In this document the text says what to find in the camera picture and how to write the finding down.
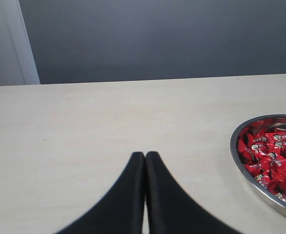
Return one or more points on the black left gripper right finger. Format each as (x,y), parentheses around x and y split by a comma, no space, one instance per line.
(170,209)

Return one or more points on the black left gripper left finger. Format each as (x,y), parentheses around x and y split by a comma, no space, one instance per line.
(121,209)

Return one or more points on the round steel plate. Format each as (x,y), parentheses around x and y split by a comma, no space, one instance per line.
(279,121)

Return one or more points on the red snack packet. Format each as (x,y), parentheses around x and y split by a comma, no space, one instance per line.
(276,140)

